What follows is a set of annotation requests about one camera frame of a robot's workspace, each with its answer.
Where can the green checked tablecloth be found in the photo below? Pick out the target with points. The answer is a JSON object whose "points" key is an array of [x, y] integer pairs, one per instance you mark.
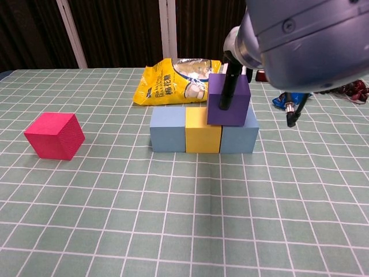
{"points": [[184, 225]]}

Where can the white metal frame post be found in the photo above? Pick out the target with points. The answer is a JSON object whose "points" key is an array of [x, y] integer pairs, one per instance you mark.
{"points": [[168, 29], [72, 34]]}

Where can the blue snack packet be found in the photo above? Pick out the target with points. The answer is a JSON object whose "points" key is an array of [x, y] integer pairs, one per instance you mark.
{"points": [[279, 102]]}

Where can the yellow foam cube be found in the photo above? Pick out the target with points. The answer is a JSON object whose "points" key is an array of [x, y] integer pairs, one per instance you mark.
{"points": [[201, 138]]}

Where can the yellow marshmallow bag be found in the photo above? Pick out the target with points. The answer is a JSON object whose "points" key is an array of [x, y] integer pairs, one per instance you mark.
{"points": [[155, 92]]}

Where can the dark pleated curtain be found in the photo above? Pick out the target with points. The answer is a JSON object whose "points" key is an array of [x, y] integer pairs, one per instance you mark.
{"points": [[121, 29]]}

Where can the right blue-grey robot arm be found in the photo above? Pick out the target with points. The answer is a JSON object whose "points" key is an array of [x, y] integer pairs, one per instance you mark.
{"points": [[305, 43]]}

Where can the pink-red foam cube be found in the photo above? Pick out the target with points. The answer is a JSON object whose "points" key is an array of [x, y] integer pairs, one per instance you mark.
{"points": [[46, 138]]}

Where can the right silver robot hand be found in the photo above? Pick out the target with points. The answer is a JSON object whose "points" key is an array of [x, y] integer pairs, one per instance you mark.
{"points": [[230, 78]]}

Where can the light blue foam cube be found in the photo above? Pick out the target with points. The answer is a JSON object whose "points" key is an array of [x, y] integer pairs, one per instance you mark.
{"points": [[239, 138], [167, 135]]}

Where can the dark red grape bunch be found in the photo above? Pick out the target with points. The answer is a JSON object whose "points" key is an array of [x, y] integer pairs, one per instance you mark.
{"points": [[356, 89]]}

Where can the purple foam cube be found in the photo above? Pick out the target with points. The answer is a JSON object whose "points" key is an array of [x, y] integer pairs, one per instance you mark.
{"points": [[236, 112]]}

